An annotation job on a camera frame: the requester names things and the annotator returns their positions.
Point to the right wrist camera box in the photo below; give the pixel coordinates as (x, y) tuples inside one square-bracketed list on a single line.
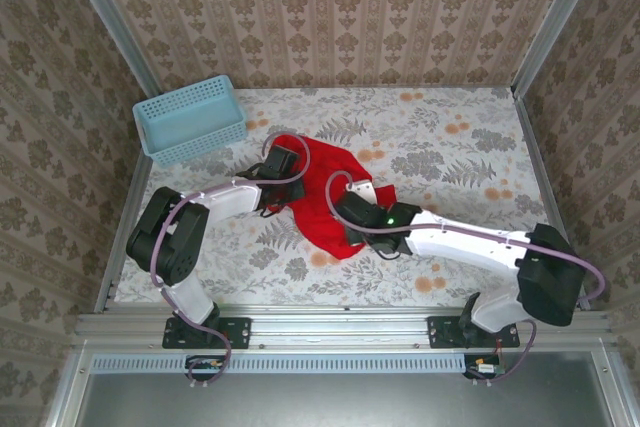
[(364, 192)]

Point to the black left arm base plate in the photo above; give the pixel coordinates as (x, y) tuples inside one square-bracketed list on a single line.
[(235, 333)]

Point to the light blue perforated plastic basket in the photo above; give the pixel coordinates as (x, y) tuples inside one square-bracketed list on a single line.
[(190, 122)]

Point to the red t-shirt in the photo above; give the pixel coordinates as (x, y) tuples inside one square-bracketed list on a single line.
[(320, 227)]

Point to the aluminium frame post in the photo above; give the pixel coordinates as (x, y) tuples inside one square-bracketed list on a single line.
[(555, 22), (100, 7)]

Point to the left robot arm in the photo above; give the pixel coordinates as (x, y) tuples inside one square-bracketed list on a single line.
[(230, 199)]

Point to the aluminium mounting rail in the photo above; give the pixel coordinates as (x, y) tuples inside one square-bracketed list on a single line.
[(340, 327)]

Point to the floral patterned tablecloth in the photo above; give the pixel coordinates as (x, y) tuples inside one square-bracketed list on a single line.
[(450, 157)]

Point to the grey metal sheet panel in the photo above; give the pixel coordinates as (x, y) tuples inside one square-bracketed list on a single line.
[(325, 402)]

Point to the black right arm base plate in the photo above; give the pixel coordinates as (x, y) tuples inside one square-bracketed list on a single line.
[(442, 333)]

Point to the aluminium table side rail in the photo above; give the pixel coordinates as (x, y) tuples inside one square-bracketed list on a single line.
[(120, 227), (545, 187)]

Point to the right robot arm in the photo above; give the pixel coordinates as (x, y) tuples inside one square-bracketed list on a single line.
[(465, 247)]

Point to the small connector circuit board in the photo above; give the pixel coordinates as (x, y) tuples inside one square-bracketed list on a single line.
[(205, 366), (484, 367)]

